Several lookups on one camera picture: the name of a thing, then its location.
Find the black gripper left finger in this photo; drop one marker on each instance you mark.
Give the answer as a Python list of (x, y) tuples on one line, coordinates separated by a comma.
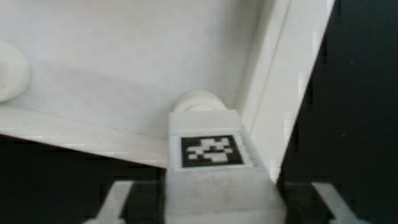
[(131, 205)]

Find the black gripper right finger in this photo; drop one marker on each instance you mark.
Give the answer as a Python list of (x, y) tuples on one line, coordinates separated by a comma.
[(314, 204)]

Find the white square tabletop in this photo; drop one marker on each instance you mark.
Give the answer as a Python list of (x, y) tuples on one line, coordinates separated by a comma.
[(119, 53)]

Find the white table leg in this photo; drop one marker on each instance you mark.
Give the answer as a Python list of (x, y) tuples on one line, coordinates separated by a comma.
[(218, 189)]

